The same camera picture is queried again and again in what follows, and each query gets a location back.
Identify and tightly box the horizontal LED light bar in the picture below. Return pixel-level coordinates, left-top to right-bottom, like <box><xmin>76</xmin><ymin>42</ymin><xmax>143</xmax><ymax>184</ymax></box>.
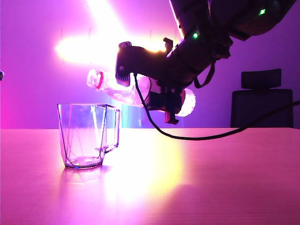
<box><xmin>55</xmin><ymin>37</ymin><xmax>167</xmax><ymax>64</ymax></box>

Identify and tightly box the clear plastic mug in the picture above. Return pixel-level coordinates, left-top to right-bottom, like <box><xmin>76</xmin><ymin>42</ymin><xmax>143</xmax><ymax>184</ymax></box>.
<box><xmin>57</xmin><ymin>104</ymin><xmax>120</xmax><ymax>169</ymax></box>

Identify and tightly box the black camera cable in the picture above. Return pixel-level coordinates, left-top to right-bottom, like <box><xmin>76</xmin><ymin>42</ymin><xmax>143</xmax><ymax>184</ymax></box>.
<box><xmin>133</xmin><ymin>73</ymin><xmax>300</xmax><ymax>141</ymax></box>

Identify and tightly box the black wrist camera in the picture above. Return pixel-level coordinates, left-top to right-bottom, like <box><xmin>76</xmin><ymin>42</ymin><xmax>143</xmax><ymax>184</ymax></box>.
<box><xmin>115</xmin><ymin>41</ymin><xmax>165</xmax><ymax>86</ymax></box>

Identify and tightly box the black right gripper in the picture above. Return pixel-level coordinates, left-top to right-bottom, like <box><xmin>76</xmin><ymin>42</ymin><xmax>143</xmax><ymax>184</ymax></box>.
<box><xmin>149</xmin><ymin>37</ymin><xmax>196</xmax><ymax>125</ymax></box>

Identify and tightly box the black office chair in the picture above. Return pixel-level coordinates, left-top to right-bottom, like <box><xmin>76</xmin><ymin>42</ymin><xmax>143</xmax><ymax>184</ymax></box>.
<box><xmin>231</xmin><ymin>68</ymin><xmax>293</xmax><ymax>128</ymax></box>

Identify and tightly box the clear plastic mineral water bottle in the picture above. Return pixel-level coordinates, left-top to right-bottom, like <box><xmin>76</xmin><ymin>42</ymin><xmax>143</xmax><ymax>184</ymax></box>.
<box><xmin>86</xmin><ymin>69</ymin><xmax>197</xmax><ymax>117</ymax></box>

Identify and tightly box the diagonal LED light strip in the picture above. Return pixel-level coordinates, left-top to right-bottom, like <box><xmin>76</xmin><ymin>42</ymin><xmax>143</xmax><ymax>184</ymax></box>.
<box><xmin>85</xmin><ymin>0</ymin><xmax>128</xmax><ymax>39</ymax></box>

